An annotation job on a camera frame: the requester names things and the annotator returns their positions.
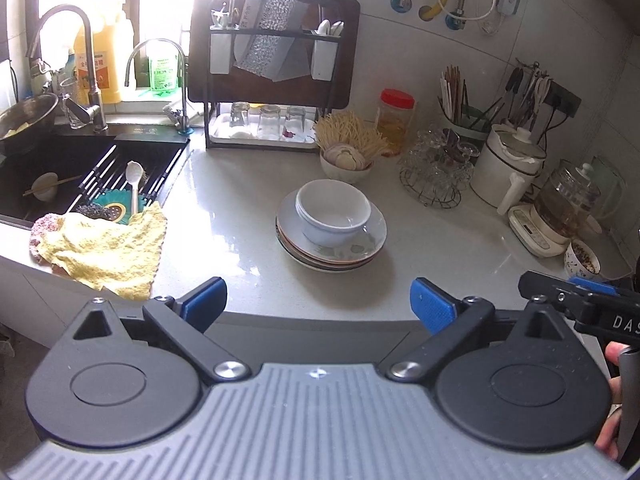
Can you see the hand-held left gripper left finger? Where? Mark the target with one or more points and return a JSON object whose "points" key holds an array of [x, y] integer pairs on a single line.
{"points": [[205, 302]]}

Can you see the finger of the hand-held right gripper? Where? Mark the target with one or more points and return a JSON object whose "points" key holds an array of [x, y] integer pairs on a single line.
{"points": [[550, 290], [595, 287]]}

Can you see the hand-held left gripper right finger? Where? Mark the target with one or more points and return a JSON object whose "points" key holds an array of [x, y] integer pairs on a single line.
{"points": [[432, 305]]}

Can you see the white leaf-print plate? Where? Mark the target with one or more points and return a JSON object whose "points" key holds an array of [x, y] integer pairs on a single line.
{"points": [[372, 230], [330, 263]]}

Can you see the floral plate with dark rim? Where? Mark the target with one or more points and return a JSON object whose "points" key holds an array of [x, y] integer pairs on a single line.
{"points": [[327, 269]]}

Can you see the plain white bowl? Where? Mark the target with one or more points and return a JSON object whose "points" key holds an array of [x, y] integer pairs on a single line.
{"points": [[335, 205]]}

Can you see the person's right hand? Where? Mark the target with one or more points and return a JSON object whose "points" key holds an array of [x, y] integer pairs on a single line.
{"points": [[612, 430]]}

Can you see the small patterned bowl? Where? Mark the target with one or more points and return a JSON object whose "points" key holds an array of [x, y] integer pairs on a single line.
{"points": [[572, 265]]}

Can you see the white kettle base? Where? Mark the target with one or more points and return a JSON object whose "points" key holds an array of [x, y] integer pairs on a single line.
{"points": [[530, 230]]}

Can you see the glass kettle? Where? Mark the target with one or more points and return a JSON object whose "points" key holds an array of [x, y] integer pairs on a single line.
{"points": [[565, 200]]}

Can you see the yellow dish cloth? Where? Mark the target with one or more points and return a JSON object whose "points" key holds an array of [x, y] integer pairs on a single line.
{"points": [[100, 250]]}

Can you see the green round scrubber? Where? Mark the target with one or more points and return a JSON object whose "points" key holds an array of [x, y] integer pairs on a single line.
{"points": [[112, 210]]}

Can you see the white electric pot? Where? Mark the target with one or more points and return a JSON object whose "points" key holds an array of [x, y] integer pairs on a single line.
{"points": [[495, 170]]}

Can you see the roll-up sink drying rack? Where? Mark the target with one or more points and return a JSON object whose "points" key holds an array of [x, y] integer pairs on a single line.
{"points": [[160, 170]]}

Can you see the stack of glass cups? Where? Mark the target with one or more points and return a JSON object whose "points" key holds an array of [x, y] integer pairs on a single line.
{"points": [[430, 165]]}

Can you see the white spoon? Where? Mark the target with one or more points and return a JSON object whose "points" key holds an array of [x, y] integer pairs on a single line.
{"points": [[133, 175]]}

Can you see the dark steel wool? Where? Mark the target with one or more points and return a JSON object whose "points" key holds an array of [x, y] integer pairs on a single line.
{"points": [[87, 211]]}

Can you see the white garlic bowl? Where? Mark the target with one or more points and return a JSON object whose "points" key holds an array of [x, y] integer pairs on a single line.
{"points": [[345, 176]]}

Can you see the white drip tray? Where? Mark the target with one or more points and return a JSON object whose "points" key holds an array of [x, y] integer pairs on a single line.
{"points": [[220, 136]]}

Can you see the garlic bulbs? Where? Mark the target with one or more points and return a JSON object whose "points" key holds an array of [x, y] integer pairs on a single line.
{"points": [[345, 157]]}

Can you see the green chopstick holder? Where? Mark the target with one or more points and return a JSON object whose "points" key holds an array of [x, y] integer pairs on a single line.
{"points": [[465, 127]]}

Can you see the pink cloth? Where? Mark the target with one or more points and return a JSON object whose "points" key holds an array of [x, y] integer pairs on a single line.
{"points": [[37, 232]]}

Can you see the pair of chopsticks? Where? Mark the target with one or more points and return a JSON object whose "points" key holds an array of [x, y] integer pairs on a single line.
{"points": [[70, 178]]}

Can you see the red-lid plastic jar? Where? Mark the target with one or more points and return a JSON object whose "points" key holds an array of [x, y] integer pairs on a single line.
{"points": [[395, 125]]}

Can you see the clear drinking glass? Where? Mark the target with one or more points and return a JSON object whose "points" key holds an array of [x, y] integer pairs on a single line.
{"points": [[268, 122], [295, 122], [239, 116]]}

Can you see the dried noodle bundle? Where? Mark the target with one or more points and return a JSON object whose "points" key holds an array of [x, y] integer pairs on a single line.
{"points": [[350, 130]]}

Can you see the small bowl in sink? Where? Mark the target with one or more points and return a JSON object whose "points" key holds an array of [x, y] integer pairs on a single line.
{"points": [[45, 187]]}

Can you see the small steel faucet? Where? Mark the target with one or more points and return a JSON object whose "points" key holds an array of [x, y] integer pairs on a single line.
{"points": [[184, 105]]}

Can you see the hanging kitchen utensils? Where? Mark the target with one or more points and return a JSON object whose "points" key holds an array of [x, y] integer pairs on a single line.
{"points": [[517, 90]]}

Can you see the black kitchen sink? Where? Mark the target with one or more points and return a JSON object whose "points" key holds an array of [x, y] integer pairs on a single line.
{"points": [[30, 160]]}

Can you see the tall steel faucet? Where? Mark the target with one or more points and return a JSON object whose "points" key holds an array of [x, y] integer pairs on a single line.
{"points": [[95, 100]]}

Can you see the green bottle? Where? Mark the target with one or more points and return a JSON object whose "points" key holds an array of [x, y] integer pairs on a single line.
{"points": [[164, 72]]}

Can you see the glass beside faucet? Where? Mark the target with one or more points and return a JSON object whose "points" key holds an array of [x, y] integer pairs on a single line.
{"points": [[72, 105]]}

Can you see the white cutlery holder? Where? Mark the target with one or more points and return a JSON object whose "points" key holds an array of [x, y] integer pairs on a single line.
{"points": [[220, 55], [321, 60]]}

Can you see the orange detergent bottle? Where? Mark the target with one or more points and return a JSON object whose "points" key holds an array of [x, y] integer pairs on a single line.
{"points": [[105, 70]]}

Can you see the metal bowl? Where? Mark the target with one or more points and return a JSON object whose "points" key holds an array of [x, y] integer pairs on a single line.
{"points": [[25, 120]]}

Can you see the black dish rack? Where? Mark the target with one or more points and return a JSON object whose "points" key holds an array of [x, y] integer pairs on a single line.
{"points": [[220, 31]]}

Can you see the patterned kitchen cleaver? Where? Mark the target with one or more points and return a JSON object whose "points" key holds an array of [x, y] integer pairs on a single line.
{"points": [[265, 35]]}

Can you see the dark wooden cutting board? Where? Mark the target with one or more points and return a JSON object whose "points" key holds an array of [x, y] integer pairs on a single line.
{"points": [[345, 45]]}

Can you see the black wall socket strip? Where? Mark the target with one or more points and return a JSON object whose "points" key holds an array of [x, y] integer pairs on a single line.
{"points": [[565, 102]]}

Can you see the blue wall valve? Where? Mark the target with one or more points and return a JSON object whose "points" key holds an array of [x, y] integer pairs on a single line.
{"points": [[455, 21], [400, 2]]}

